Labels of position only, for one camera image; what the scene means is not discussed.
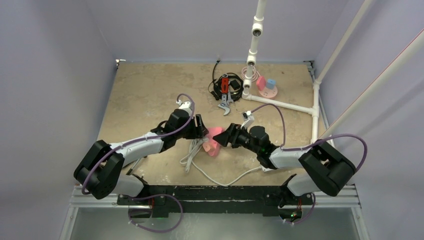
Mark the pink power strip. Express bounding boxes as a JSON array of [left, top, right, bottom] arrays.
[[202, 127, 224, 157]]

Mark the salmon pink USB charger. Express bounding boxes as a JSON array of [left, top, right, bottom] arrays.
[[202, 142, 215, 153]]

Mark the white power cable with plug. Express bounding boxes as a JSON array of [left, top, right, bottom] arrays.
[[179, 137, 264, 187]]

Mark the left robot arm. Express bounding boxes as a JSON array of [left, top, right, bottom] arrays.
[[73, 109, 209, 205]]

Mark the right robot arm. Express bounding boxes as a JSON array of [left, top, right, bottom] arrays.
[[213, 123, 357, 204]]

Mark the round pink socket base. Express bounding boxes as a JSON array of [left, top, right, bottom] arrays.
[[258, 86, 278, 99]]

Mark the pink plug on base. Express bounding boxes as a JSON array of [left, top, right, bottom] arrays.
[[256, 76, 267, 91]]

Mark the blue plug on base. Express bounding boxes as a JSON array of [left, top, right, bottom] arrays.
[[265, 78, 276, 90]]

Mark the black power adapter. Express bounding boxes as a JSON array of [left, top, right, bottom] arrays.
[[229, 80, 241, 91]]

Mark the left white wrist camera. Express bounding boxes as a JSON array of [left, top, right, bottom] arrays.
[[177, 100, 194, 115]]

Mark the black coiled cable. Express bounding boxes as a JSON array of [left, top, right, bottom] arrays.
[[207, 59, 245, 103]]

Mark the red handled adjustable wrench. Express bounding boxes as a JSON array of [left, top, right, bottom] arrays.
[[218, 73, 231, 116]]

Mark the pink coiled cable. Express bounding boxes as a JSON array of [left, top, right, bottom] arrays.
[[241, 66, 259, 83]]

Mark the black handled hammer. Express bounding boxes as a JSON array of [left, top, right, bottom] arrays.
[[126, 158, 144, 176]]

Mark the white PVC pipe frame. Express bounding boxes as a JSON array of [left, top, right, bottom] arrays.
[[242, 0, 424, 143]]

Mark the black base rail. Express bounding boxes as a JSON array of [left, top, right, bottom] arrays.
[[67, 184, 362, 220]]

